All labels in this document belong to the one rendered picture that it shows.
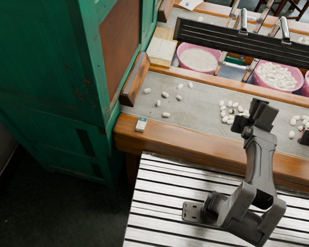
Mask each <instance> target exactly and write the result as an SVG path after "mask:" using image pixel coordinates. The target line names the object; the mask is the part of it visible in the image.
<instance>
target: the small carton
mask: <svg viewBox="0 0 309 247"><path fill-rule="evenodd" d="M146 123H147V118H143V117H139V120H138V122H137V125H136V128H135V130H137V131H141V132H144V129H145V126H146Z"/></svg>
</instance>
